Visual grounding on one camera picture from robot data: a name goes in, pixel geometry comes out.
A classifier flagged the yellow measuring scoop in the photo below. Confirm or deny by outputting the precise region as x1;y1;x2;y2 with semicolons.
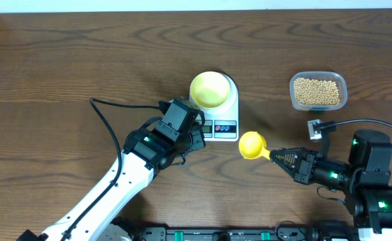
239;131;270;160

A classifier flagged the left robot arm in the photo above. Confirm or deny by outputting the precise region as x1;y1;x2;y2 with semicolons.
17;153;154;241

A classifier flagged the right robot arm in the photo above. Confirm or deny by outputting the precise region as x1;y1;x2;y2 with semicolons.
269;129;392;240

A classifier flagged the white digital kitchen scale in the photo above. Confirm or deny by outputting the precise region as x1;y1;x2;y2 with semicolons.
190;73;239;142

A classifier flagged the yellow plastic bowl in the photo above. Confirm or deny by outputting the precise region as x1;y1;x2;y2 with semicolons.
190;72;231;108

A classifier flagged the green tape label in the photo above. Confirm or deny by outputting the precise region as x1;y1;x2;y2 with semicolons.
310;110;325;114

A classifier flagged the clear plastic container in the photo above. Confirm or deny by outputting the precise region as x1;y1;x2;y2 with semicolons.
289;71;348;111

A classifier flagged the pile of soybeans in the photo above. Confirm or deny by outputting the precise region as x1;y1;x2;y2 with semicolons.
293;78;340;105

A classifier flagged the black right camera cable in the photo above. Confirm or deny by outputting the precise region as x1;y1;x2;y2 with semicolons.
318;118;392;141

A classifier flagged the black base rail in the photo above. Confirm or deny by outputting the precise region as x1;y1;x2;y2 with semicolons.
115;220;361;241

